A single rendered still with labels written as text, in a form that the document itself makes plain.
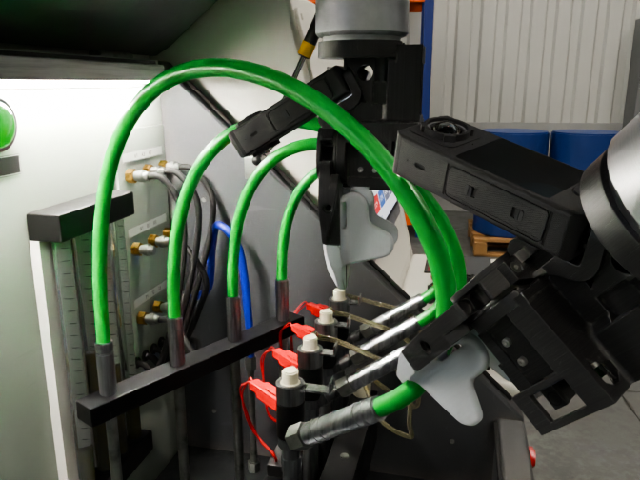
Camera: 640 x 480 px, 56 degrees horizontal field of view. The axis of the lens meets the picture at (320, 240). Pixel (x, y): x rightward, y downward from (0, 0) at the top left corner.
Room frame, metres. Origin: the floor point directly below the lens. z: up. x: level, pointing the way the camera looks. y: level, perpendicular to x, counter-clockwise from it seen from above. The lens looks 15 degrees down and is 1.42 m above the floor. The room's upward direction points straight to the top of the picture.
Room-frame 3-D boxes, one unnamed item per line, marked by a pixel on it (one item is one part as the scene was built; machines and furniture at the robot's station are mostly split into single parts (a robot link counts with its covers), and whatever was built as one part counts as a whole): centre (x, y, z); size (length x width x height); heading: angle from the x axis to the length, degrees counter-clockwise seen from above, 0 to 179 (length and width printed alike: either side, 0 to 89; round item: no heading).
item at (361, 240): (0.50, -0.03, 1.28); 0.06 x 0.03 x 0.09; 77
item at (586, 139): (5.21, -1.96, 0.51); 1.20 x 0.85 x 1.02; 81
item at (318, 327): (0.69, -0.02, 1.03); 0.05 x 0.03 x 0.21; 77
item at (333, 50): (0.52, -0.04, 1.39); 0.09 x 0.08 x 0.12; 77
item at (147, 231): (0.83, 0.23, 1.21); 0.13 x 0.03 x 0.31; 167
